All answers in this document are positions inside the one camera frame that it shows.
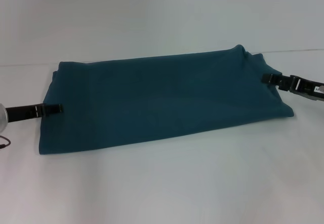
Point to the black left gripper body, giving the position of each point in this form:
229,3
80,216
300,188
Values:
22,112

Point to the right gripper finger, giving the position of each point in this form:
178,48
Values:
276,80

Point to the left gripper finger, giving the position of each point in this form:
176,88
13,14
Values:
50,109

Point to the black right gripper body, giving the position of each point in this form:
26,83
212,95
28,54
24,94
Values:
307,87

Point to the teal t-shirt with FREE print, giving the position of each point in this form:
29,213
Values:
164,99

